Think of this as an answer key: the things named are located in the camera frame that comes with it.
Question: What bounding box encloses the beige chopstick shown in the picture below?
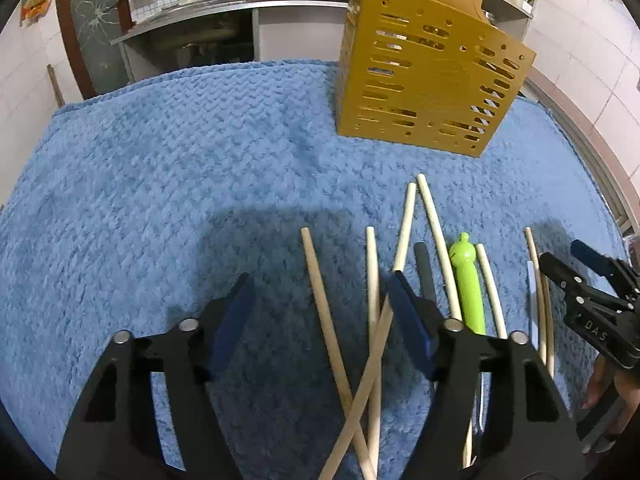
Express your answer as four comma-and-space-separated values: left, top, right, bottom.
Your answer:
524, 226, 548, 364
541, 275, 555, 378

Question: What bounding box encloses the translucent white straw stick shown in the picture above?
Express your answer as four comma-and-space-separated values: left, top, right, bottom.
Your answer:
527, 260, 539, 349

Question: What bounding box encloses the white chopstick short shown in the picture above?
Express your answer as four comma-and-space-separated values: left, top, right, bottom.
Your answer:
475, 244, 508, 339

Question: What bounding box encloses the green frog handle fork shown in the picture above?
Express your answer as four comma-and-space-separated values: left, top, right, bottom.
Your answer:
449, 232, 486, 335

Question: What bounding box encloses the wooden chopstick crossing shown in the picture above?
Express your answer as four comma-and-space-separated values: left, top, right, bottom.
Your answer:
319, 182, 416, 480

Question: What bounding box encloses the grey plastic spoon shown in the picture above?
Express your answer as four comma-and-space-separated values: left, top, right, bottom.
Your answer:
413, 242, 436, 304

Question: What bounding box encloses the pale wooden chopstick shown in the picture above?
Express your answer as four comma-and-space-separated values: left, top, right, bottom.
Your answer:
366, 226, 382, 474

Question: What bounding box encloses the steel kitchen sink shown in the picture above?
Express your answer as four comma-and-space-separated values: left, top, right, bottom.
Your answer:
140, 0, 250, 24

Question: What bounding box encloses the right hand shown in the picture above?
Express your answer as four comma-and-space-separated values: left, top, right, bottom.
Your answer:
581, 353, 640, 436

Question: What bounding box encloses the blue textured towel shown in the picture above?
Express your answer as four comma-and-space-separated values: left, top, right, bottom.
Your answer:
1, 62, 625, 479

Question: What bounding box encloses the yellow perforated utensil holder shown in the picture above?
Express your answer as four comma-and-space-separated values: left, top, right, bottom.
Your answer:
335, 0, 535, 157

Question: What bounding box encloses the brown frame glass door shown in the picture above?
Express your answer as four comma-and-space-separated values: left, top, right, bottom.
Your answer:
55, 0, 129, 99

